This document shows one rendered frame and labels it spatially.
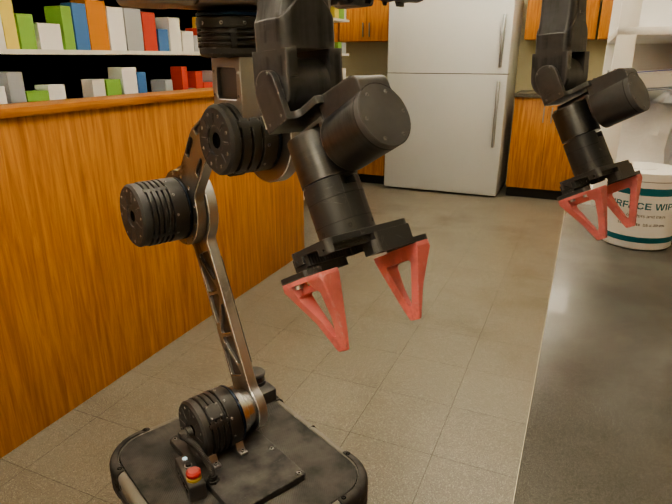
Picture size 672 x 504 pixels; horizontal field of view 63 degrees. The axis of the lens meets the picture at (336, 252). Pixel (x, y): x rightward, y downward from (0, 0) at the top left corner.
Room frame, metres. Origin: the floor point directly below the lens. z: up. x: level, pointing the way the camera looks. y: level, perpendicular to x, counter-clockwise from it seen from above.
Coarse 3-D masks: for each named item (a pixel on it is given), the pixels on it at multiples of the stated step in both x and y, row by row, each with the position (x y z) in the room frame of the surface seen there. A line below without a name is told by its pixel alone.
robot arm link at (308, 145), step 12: (312, 132) 0.52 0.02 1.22; (288, 144) 0.53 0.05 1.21; (300, 144) 0.52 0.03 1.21; (312, 144) 0.52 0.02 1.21; (300, 156) 0.52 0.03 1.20; (312, 156) 0.51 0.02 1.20; (324, 156) 0.51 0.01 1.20; (300, 168) 0.52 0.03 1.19; (312, 168) 0.51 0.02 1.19; (324, 168) 0.51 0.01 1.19; (336, 168) 0.51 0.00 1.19; (300, 180) 0.52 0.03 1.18; (312, 180) 0.51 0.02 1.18
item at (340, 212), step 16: (336, 176) 0.50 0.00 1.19; (352, 176) 0.52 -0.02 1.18; (304, 192) 0.52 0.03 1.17; (320, 192) 0.50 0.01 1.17; (336, 192) 0.50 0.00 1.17; (352, 192) 0.50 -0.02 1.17; (320, 208) 0.50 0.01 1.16; (336, 208) 0.49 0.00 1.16; (352, 208) 0.49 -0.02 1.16; (368, 208) 0.51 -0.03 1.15; (320, 224) 0.50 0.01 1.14; (336, 224) 0.49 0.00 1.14; (352, 224) 0.49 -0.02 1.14; (368, 224) 0.49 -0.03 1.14; (384, 224) 0.50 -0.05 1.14; (400, 224) 0.51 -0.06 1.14; (320, 240) 0.50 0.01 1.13; (336, 240) 0.46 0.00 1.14; (352, 240) 0.47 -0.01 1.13; (368, 240) 0.48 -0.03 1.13; (320, 256) 0.46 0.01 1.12
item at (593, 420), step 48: (576, 240) 1.06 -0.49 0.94; (576, 288) 0.81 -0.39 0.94; (624, 288) 0.81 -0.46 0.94; (576, 336) 0.65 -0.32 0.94; (624, 336) 0.65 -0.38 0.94; (576, 384) 0.54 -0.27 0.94; (624, 384) 0.54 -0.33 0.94; (528, 432) 0.45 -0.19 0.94; (576, 432) 0.45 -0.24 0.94; (624, 432) 0.45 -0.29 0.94; (528, 480) 0.39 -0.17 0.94; (576, 480) 0.39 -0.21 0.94; (624, 480) 0.39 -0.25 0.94
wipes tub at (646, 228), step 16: (656, 176) 0.99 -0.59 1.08; (624, 192) 1.02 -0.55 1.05; (640, 192) 1.00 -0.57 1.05; (656, 192) 0.99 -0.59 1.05; (608, 208) 1.05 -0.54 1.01; (624, 208) 1.02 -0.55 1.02; (640, 208) 1.00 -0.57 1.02; (656, 208) 0.99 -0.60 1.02; (608, 224) 1.04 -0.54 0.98; (640, 224) 1.00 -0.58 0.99; (656, 224) 0.99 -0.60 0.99; (608, 240) 1.04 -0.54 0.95; (624, 240) 1.01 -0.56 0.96; (640, 240) 1.00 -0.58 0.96; (656, 240) 0.99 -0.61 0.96
